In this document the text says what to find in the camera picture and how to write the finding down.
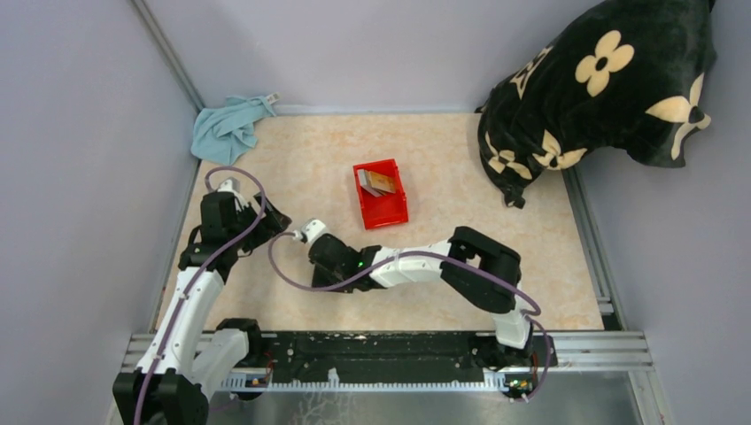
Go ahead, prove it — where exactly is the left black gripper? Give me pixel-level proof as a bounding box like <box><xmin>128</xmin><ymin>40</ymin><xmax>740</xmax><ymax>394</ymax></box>
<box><xmin>228</xmin><ymin>191</ymin><xmax>290</xmax><ymax>252</ymax></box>

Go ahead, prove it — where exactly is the red plastic bin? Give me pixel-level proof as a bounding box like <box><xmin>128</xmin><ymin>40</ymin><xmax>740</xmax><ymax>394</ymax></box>
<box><xmin>352</xmin><ymin>158</ymin><xmax>409</xmax><ymax>230</ymax></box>

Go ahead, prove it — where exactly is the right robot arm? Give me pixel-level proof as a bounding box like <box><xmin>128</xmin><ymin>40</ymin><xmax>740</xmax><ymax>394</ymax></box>
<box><xmin>300</xmin><ymin>220</ymin><xmax>541</xmax><ymax>370</ymax></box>

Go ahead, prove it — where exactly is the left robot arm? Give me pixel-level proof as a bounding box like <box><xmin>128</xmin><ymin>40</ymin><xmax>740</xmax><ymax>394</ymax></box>
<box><xmin>112</xmin><ymin>189</ymin><xmax>291</xmax><ymax>424</ymax></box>

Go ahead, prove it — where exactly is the stack of credit cards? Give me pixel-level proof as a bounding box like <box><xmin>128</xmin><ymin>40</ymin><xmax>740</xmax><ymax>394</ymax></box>
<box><xmin>356</xmin><ymin>169</ymin><xmax>397</xmax><ymax>197</ymax></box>

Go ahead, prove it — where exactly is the light blue cloth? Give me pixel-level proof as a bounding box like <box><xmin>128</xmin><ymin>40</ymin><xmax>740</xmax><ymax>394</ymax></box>
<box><xmin>190</xmin><ymin>92</ymin><xmax>280</xmax><ymax>166</ymax></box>

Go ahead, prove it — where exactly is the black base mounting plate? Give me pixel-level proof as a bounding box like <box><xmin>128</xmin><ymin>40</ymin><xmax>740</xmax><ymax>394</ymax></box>
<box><xmin>237</xmin><ymin>331</ymin><xmax>558</xmax><ymax>384</ymax></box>

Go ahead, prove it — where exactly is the black floral blanket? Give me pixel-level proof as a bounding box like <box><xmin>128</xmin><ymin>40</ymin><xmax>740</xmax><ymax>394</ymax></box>
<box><xmin>477</xmin><ymin>1</ymin><xmax>716</xmax><ymax>192</ymax></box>

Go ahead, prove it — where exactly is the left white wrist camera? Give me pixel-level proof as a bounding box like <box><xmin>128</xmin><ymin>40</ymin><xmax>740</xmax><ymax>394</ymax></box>
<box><xmin>216</xmin><ymin>177</ymin><xmax>249</xmax><ymax>210</ymax></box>

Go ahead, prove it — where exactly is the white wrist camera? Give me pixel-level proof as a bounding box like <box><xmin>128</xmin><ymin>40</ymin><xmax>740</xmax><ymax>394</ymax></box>
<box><xmin>216</xmin><ymin>177</ymin><xmax>249</xmax><ymax>210</ymax></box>
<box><xmin>292</xmin><ymin>218</ymin><xmax>329</xmax><ymax>244</ymax></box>

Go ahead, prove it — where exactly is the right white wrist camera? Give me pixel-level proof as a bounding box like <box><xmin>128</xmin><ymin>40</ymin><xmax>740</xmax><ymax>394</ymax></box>
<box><xmin>292</xmin><ymin>218</ymin><xmax>329</xmax><ymax>244</ymax></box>

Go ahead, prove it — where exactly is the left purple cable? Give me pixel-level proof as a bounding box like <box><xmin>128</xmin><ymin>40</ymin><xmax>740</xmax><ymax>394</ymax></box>
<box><xmin>132</xmin><ymin>166</ymin><xmax>268</xmax><ymax>425</ymax></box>

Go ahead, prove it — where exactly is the purple cable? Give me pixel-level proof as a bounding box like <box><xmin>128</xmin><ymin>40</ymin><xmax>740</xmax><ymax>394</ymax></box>
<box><xmin>132</xmin><ymin>166</ymin><xmax>268</xmax><ymax>425</ymax></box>
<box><xmin>267</xmin><ymin>229</ymin><xmax>554</xmax><ymax>404</ymax></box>

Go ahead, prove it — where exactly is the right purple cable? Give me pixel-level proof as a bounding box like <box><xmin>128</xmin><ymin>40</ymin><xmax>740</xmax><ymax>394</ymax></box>
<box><xmin>267</xmin><ymin>229</ymin><xmax>554</xmax><ymax>404</ymax></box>

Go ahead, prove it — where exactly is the aluminium front rail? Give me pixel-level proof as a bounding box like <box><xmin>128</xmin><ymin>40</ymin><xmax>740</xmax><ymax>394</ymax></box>
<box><xmin>121</xmin><ymin>331</ymin><xmax>654</xmax><ymax>393</ymax></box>

